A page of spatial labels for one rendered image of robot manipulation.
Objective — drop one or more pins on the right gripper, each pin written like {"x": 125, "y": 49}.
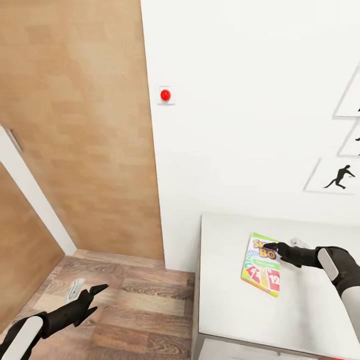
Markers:
{"x": 293, "y": 255}

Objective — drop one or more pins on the board game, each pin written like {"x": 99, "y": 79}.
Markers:
{"x": 262, "y": 265}

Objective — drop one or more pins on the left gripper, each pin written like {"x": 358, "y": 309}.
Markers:
{"x": 77, "y": 311}

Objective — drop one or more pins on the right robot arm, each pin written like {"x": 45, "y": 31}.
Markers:
{"x": 339, "y": 265}

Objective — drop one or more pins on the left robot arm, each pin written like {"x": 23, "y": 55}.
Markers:
{"x": 23, "y": 336}

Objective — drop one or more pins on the desk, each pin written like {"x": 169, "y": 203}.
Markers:
{"x": 234, "y": 320}

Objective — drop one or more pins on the sliding door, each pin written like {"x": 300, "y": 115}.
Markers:
{"x": 28, "y": 250}
{"x": 75, "y": 102}

